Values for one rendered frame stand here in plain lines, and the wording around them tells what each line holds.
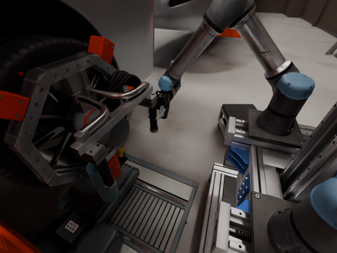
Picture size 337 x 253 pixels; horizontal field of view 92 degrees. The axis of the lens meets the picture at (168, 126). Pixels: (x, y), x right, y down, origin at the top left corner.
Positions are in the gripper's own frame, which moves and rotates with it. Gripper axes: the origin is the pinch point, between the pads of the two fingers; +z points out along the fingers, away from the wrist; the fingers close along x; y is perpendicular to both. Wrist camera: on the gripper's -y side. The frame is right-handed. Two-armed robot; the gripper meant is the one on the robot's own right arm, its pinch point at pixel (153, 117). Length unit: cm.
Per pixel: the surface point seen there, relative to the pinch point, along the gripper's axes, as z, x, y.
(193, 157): -51, 16, -83
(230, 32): -344, 17, -23
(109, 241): 45, -5, -43
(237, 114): -91, 48, -49
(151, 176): -12, -12, -75
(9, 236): 59, -27, -15
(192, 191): -11, 24, -75
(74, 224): 45, -25, -40
